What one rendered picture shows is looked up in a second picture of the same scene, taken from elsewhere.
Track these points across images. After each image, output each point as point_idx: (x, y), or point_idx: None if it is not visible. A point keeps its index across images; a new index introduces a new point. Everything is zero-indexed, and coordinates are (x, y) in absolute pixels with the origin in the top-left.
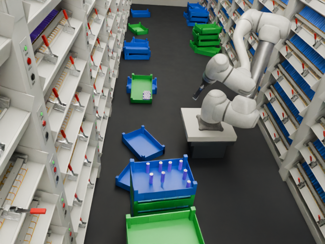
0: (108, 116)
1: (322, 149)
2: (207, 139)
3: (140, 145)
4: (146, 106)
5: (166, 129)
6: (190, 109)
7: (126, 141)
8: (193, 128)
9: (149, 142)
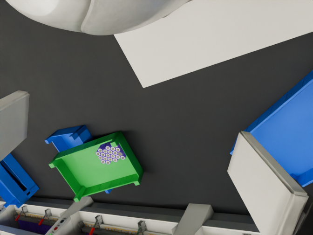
0: (211, 209)
1: None
2: None
3: (302, 136)
4: (136, 139)
5: (195, 80)
6: (130, 51)
7: (312, 181)
8: (261, 7)
9: (278, 115)
